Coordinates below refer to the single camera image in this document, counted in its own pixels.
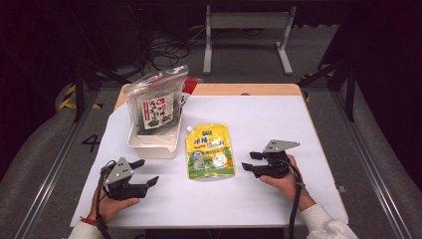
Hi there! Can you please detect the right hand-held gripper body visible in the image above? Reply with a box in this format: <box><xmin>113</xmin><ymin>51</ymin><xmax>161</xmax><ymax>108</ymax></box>
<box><xmin>252</xmin><ymin>138</ymin><xmax>302</xmax><ymax>179</ymax></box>

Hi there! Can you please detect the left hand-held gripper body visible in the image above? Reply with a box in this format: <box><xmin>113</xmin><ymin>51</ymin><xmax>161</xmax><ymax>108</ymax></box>
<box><xmin>101</xmin><ymin>156</ymin><xmax>149</xmax><ymax>201</ymax></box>

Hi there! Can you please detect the cream plastic divided container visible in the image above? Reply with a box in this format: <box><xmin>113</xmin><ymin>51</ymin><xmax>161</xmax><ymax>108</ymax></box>
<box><xmin>127</xmin><ymin>109</ymin><xmax>184</xmax><ymax>159</ymax></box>

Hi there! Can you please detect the yellow green spout pouch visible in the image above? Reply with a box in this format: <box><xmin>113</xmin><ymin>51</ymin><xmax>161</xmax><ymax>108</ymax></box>
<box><xmin>184</xmin><ymin>122</ymin><xmax>236</xmax><ymax>181</ymax></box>

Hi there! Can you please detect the clear bag of dried seaweed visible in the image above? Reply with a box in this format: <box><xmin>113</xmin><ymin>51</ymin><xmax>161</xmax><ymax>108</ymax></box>
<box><xmin>122</xmin><ymin>64</ymin><xmax>189</xmax><ymax>137</ymax></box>

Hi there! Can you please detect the red white snack bag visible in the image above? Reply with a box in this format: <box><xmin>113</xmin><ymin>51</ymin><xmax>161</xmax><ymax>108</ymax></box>
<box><xmin>178</xmin><ymin>77</ymin><xmax>202</xmax><ymax>116</ymax></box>

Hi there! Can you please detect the person's right hand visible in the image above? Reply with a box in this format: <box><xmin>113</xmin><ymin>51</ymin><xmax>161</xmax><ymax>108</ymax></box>
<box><xmin>259</xmin><ymin>153</ymin><xmax>317</xmax><ymax>212</ymax></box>

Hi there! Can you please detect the person's left hand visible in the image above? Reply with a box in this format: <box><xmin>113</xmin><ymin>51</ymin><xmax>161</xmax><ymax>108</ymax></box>
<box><xmin>89</xmin><ymin>187</ymin><xmax>141</xmax><ymax>225</ymax></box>

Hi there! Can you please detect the white table mat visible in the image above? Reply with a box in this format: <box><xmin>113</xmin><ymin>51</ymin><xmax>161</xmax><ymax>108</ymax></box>
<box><xmin>70</xmin><ymin>95</ymin><xmax>349</xmax><ymax>229</ymax></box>

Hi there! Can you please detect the black metal stand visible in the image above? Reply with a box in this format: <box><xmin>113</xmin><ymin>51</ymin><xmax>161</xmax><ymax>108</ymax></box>
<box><xmin>71</xmin><ymin>49</ymin><xmax>131</xmax><ymax>123</ymax></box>
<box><xmin>297</xmin><ymin>58</ymin><xmax>358</xmax><ymax>122</ymax></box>

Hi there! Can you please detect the yellow black hazard tape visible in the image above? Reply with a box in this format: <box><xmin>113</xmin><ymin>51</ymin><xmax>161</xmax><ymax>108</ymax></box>
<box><xmin>58</xmin><ymin>84</ymin><xmax>104</xmax><ymax>111</ymax></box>

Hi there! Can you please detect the black computer tower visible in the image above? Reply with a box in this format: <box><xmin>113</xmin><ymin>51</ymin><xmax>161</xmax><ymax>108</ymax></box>
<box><xmin>107</xmin><ymin>3</ymin><xmax>148</xmax><ymax>69</ymax></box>

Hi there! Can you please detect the grey metal stand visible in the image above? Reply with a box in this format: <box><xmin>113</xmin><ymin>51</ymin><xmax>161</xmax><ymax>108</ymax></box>
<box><xmin>202</xmin><ymin>4</ymin><xmax>298</xmax><ymax>76</ymax></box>

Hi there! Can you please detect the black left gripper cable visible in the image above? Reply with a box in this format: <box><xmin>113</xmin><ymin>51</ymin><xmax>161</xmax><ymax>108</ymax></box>
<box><xmin>95</xmin><ymin>159</ymin><xmax>117</xmax><ymax>239</ymax></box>

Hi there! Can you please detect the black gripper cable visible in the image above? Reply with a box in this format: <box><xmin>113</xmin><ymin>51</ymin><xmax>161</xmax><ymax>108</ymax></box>
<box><xmin>275</xmin><ymin>158</ymin><xmax>307</xmax><ymax>239</ymax></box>
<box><xmin>95</xmin><ymin>159</ymin><xmax>117</xmax><ymax>239</ymax></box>

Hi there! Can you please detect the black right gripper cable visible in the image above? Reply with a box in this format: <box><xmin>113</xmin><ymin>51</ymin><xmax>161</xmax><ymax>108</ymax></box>
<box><xmin>275</xmin><ymin>158</ymin><xmax>307</xmax><ymax>239</ymax></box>

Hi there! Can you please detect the red bead bracelet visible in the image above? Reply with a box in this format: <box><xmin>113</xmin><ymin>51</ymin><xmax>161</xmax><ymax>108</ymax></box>
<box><xmin>79</xmin><ymin>216</ymin><xmax>102</xmax><ymax>227</ymax></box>

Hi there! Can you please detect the aluminium floor rail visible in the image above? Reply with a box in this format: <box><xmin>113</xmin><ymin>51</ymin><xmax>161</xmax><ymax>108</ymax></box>
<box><xmin>13</xmin><ymin>89</ymin><xmax>101</xmax><ymax>239</ymax></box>
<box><xmin>331</xmin><ymin>89</ymin><xmax>413</xmax><ymax>239</ymax></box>

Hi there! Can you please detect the tangle of black floor cables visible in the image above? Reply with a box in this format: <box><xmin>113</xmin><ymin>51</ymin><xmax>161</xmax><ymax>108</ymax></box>
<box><xmin>138</xmin><ymin>31</ymin><xmax>193</xmax><ymax>79</ymax></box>

